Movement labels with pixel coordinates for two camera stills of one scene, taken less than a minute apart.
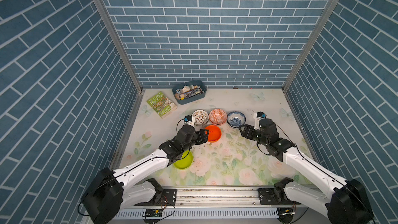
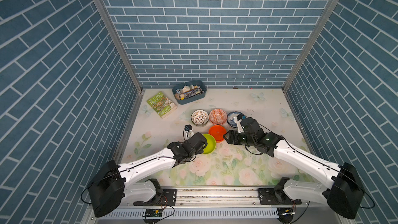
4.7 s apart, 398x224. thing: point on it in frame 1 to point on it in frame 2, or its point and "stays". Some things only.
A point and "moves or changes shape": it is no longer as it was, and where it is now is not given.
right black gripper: (247, 129) to (232, 134)
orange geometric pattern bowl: (217, 116) stays
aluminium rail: (218, 197) stays
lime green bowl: (185, 163) moves or changes shape
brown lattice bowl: (200, 117) stays
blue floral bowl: (235, 119) stays
